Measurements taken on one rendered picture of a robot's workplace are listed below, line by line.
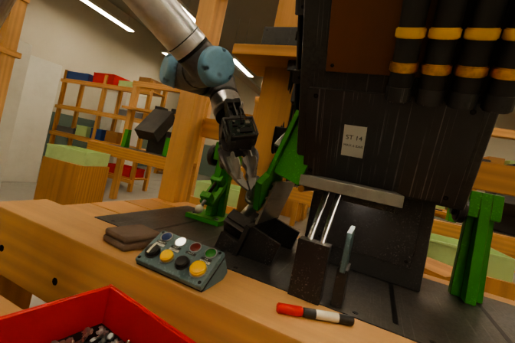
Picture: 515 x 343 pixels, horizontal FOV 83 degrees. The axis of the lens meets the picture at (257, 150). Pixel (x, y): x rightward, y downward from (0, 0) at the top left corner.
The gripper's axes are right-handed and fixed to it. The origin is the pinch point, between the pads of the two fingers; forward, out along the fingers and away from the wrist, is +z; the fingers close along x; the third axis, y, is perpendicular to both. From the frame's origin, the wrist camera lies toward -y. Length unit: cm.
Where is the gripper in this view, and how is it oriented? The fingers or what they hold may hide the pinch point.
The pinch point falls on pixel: (247, 186)
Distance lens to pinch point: 62.9
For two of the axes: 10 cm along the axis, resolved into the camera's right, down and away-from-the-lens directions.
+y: 2.0, -6.0, -7.7
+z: 2.6, 7.9, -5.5
